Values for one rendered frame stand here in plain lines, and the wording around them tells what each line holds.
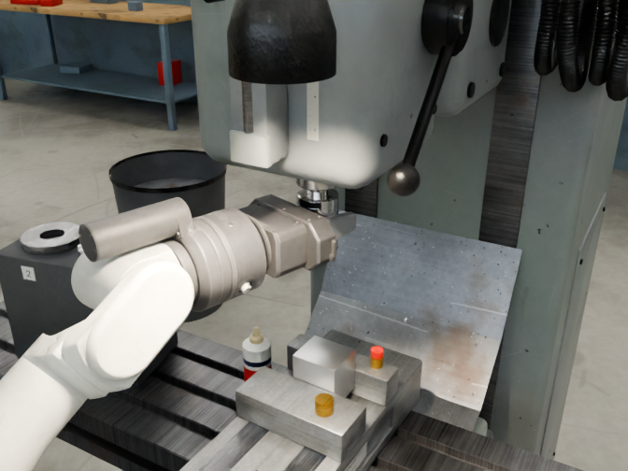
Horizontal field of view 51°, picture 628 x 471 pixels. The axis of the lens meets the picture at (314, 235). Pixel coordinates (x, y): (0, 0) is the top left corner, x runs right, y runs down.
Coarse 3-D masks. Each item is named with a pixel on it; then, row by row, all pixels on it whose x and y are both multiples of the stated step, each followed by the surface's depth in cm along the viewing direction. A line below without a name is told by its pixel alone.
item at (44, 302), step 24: (24, 240) 97; (48, 240) 97; (72, 240) 97; (0, 264) 96; (24, 264) 95; (48, 264) 93; (72, 264) 93; (24, 288) 97; (48, 288) 95; (24, 312) 99; (48, 312) 97; (72, 312) 96; (24, 336) 101
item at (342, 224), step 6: (330, 216) 72; (336, 216) 72; (342, 216) 73; (348, 216) 73; (354, 216) 74; (330, 222) 71; (336, 222) 72; (342, 222) 73; (348, 222) 73; (354, 222) 74; (336, 228) 72; (342, 228) 73; (348, 228) 74; (354, 228) 74; (336, 234) 73; (342, 234) 73
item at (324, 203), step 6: (300, 192) 73; (306, 192) 73; (330, 192) 73; (336, 192) 73; (300, 198) 72; (306, 198) 72; (312, 198) 72; (318, 198) 72; (324, 198) 72; (330, 198) 72; (336, 198) 72; (300, 204) 72; (306, 204) 72; (312, 204) 71; (318, 204) 71; (324, 204) 71; (330, 204) 72; (336, 204) 73
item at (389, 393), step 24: (336, 336) 97; (288, 360) 90; (360, 360) 86; (384, 360) 92; (408, 360) 92; (360, 384) 84; (384, 384) 82; (408, 384) 89; (384, 408) 83; (408, 408) 92; (240, 432) 79; (264, 432) 79; (384, 432) 86; (216, 456) 76; (240, 456) 76; (264, 456) 76; (288, 456) 76; (312, 456) 76; (360, 456) 80
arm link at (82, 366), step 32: (128, 288) 54; (160, 288) 56; (192, 288) 58; (96, 320) 53; (128, 320) 54; (160, 320) 56; (32, 352) 55; (64, 352) 53; (96, 352) 53; (128, 352) 54; (64, 384) 54; (96, 384) 54; (128, 384) 56
